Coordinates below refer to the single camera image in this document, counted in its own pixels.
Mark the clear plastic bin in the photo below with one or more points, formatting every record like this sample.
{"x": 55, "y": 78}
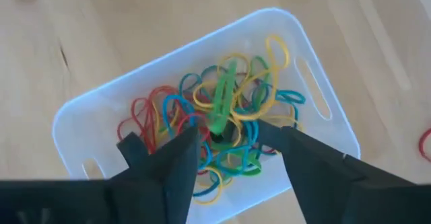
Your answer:
{"x": 101, "y": 116}

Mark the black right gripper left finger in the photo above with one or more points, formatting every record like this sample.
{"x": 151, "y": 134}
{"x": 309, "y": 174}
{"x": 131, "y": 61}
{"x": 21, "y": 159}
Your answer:
{"x": 101, "y": 204}

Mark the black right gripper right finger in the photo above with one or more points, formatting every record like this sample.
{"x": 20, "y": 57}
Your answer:
{"x": 336, "y": 197}

